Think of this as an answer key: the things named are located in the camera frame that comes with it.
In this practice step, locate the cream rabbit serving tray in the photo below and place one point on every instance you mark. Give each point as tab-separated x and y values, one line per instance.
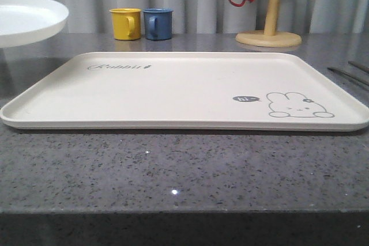
204	90

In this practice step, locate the silver fork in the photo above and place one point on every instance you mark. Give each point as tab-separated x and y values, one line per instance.
345	73

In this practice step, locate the silver chopstick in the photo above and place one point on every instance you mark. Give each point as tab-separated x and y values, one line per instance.
359	66

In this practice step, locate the wooden mug tree stand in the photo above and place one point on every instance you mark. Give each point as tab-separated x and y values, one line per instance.
270	37

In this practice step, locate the white round plate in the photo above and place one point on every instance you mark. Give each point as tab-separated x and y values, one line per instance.
29	21

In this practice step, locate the yellow mug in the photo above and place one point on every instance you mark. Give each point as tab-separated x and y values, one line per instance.
126	23

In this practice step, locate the blue mug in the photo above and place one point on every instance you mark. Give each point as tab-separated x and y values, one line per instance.
158	23

